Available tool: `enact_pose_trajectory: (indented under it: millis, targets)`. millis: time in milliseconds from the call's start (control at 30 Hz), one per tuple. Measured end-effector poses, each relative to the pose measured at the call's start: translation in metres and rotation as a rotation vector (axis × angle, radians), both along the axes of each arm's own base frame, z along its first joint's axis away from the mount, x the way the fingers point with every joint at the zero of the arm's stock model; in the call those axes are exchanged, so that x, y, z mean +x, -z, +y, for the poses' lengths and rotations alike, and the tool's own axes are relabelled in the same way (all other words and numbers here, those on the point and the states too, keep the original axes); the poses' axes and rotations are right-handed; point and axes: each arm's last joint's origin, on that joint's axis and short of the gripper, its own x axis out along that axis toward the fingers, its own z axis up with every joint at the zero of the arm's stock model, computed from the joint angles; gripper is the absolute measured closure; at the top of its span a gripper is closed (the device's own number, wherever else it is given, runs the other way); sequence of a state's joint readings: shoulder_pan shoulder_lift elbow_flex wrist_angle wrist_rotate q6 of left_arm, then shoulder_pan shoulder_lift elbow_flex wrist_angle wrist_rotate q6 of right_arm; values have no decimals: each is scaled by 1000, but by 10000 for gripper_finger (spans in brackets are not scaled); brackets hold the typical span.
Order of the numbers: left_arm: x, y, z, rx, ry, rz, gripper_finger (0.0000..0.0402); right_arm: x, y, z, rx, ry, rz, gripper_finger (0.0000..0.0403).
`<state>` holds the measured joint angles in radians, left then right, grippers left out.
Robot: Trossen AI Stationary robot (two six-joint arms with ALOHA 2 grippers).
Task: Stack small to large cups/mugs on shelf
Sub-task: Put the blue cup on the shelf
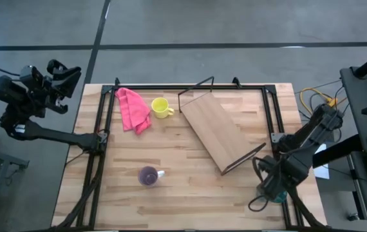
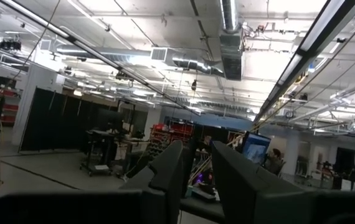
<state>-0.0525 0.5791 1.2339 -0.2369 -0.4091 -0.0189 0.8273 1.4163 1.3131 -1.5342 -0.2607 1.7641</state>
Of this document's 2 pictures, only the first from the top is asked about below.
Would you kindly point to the grey desk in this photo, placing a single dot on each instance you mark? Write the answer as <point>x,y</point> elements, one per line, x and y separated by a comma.
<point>357,96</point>

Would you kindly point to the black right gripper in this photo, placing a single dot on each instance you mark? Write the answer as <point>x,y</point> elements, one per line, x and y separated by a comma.
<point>283,174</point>

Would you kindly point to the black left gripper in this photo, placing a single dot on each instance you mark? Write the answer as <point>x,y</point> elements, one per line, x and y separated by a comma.
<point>42,93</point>

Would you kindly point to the wooden shelf with black brackets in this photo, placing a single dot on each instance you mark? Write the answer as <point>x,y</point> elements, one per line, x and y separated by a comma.
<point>215,129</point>

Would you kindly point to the yellow mug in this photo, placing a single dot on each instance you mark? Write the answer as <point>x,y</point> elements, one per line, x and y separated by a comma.
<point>160,108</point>

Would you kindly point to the black desk support beam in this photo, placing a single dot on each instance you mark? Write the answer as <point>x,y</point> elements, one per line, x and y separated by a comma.
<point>335,151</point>

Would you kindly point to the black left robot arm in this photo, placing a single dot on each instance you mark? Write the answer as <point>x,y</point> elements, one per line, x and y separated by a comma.
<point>58,137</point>

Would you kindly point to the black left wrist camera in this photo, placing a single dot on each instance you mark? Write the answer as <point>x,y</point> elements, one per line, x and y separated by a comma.
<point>32,75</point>

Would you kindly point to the small black caster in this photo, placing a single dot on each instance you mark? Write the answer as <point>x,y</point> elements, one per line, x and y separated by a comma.
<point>353,216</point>

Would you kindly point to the white paper sheet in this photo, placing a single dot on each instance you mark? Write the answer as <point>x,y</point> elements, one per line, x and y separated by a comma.
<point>322,170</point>

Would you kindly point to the black aluminium table frame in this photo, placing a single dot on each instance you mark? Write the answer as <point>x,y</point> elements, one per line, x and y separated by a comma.
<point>186,87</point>

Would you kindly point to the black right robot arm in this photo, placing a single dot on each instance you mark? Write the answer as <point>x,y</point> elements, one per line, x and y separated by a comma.
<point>318,129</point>

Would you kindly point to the pink cloth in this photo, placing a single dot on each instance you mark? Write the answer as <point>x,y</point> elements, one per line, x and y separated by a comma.
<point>133,111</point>

